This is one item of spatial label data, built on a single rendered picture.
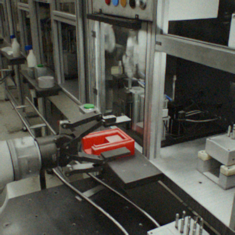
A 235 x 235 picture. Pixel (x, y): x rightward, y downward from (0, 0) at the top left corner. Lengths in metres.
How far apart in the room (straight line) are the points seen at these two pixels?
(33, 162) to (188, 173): 0.56
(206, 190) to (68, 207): 0.55
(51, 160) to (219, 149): 0.53
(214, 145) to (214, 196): 0.15
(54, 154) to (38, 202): 0.66
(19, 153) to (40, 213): 0.63
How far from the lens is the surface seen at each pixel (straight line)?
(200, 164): 1.09
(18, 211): 1.33
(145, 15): 1.03
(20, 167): 0.70
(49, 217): 1.27
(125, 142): 1.13
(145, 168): 1.09
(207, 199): 0.99
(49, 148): 0.71
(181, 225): 0.82
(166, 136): 1.28
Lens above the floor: 1.47
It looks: 23 degrees down
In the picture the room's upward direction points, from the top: straight up
